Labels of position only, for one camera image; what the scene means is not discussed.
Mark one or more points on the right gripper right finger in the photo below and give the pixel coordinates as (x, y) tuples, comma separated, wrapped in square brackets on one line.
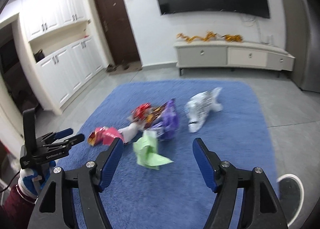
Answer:
[(260, 206)]

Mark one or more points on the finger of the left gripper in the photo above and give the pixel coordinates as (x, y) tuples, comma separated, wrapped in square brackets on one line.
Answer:
[(62, 133), (63, 144)]

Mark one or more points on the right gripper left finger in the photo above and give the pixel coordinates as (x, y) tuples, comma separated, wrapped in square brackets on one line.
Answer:
[(55, 206)]

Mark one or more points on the pink snack wrapper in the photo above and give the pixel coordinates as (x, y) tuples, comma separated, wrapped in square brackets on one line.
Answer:
[(104, 135)]

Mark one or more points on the green paper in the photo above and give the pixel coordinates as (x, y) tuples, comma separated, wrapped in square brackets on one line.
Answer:
[(146, 150)]

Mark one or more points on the brown chocolate wrapper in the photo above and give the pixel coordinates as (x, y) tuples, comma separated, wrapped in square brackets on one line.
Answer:
[(153, 114)]

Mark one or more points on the purple plastic wrapper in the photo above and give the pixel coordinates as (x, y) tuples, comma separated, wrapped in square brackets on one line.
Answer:
[(167, 124)]

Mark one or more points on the white printed plastic bag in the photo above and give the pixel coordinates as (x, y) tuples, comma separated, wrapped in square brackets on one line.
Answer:
[(199, 106)]

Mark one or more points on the red snack bag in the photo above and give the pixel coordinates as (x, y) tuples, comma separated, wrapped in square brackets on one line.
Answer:
[(140, 113)]

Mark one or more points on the white rimmed trash bin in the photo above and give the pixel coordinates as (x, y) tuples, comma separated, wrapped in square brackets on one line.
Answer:
[(291, 196)]

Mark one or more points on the gloved left hand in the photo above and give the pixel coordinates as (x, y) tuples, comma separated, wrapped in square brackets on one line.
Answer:
[(30, 183)]

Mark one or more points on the pair of shoes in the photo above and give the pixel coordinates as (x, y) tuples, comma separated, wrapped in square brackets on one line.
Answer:
[(111, 68)]

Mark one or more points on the blue fluffy blanket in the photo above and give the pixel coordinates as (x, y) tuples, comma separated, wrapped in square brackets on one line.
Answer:
[(176, 196)]

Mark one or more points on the dark brown entrance door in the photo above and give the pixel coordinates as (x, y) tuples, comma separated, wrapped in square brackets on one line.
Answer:
[(117, 30)]

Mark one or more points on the white low tv cabinet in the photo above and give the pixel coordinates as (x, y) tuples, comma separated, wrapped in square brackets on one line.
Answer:
[(215, 54)]

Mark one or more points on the golden dragon figurine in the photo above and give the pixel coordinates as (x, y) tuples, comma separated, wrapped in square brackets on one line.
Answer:
[(189, 39)]

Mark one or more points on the white router on cabinet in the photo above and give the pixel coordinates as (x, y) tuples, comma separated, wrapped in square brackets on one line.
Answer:
[(270, 40)]

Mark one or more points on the golden tiger figurine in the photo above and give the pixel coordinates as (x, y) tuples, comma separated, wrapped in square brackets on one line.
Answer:
[(232, 38)]

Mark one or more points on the grey double door refrigerator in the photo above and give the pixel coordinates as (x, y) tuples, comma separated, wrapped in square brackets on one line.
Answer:
[(302, 42)]

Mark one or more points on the white wall cabinets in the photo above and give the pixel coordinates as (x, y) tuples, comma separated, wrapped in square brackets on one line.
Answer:
[(65, 53)]

